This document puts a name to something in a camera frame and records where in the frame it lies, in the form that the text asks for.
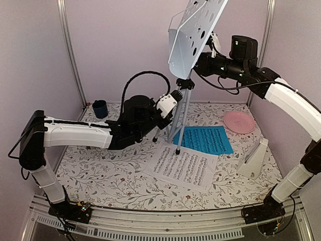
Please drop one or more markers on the dark blue cup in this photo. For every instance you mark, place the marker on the dark blue cup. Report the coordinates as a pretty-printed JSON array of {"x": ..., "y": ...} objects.
[{"x": 100, "y": 108}]

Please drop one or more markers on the blue sheet music page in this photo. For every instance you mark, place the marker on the blue sheet music page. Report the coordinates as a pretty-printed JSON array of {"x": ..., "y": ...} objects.
[{"x": 209, "y": 140}]

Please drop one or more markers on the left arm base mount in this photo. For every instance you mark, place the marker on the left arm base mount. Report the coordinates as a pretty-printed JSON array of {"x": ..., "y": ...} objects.
[{"x": 69, "y": 211}]

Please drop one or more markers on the floral table mat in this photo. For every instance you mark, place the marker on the floral table mat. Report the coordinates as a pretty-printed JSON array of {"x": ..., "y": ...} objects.
[{"x": 117, "y": 178}]

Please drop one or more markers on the white sheet music page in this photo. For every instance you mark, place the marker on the white sheet music page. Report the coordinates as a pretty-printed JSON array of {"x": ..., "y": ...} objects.
[{"x": 190, "y": 169}]

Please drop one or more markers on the white metronome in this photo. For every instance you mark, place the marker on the white metronome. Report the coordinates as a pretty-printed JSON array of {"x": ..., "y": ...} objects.
[{"x": 250, "y": 166}]

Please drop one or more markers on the white perforated music stand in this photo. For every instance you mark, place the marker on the white perforated music stand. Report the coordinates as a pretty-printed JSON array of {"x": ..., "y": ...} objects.
[{"x": 186, "y": 44}]

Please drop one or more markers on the aluminium front rail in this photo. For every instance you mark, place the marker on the aluminium front rail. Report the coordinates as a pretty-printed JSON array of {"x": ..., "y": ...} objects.
[{"x": 121, "y": 224}]

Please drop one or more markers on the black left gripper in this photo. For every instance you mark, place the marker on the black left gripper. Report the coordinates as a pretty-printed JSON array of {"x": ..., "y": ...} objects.
[{"x": 166, "y": 122}]

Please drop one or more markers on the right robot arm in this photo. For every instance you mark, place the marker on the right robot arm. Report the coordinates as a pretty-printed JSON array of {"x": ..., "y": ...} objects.
[{"x": 268, "y": 85}]

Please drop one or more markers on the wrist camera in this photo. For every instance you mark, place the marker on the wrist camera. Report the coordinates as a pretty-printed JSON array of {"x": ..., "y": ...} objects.
[
  {"x": 167, "y": 102},
  {"x": 215, "y": 45}
]

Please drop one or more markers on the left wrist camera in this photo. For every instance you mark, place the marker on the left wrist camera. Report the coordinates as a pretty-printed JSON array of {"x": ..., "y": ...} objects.
[{"x": 167, "y": 102}]

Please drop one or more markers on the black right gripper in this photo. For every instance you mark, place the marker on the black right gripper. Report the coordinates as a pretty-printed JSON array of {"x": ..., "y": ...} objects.
[{"x": 204, "y": 65}]

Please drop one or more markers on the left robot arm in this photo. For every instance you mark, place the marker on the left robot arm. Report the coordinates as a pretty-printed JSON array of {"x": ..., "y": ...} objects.
[{"x": 42, "y": 132}]

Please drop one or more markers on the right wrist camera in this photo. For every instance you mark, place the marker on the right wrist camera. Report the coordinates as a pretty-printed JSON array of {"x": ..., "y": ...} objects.
[{"x": 215, "y": 45}]

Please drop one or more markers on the left aluminium frame post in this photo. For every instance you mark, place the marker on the left aluminium frame post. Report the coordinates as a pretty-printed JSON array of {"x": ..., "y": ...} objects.
[{"x": 70, "y": 52}]

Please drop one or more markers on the aluminium frame post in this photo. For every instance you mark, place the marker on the aluminium frame post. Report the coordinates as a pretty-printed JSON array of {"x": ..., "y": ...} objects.
[
  {"x": 70, "y": 52},
  {"x": 266, "y": 31}
]

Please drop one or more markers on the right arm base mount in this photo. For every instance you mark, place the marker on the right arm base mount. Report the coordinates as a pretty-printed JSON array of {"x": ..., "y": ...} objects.
[{"x": 263, "y": 213}]

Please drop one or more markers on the right aluminium frame post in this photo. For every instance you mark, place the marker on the right aluminium frame post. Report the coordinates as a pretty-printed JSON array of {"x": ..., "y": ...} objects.
[{"x": 266, "y": 31}]

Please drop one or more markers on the pink plate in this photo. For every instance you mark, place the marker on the pink plate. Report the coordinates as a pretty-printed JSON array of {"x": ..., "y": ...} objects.
[{"x": 239, "y": 122}]

